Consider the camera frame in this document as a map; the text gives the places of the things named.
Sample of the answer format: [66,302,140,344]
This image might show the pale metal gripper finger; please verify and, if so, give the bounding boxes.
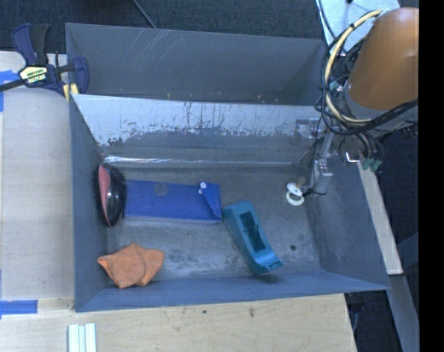
[289,118,320,147]
[314,158,334,197]

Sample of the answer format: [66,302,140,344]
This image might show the blue flat box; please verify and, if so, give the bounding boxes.
[124,179,223,224]

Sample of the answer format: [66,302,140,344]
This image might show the grey metal bin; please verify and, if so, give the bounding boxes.
[64,22,392,313]

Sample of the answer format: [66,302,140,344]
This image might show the pale wood board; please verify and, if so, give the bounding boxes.
[0,86,76,301]

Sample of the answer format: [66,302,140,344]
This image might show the teal tape dispenser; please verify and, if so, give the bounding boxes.
[221,200,284,276]

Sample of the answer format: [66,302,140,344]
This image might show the white ring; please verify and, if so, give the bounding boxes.
[285,176,308,207]

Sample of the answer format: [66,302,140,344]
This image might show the orange cloth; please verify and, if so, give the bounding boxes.
[97,242,166,290]

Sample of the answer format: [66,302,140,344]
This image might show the black and pink brush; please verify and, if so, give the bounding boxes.
[93,162,128,229]

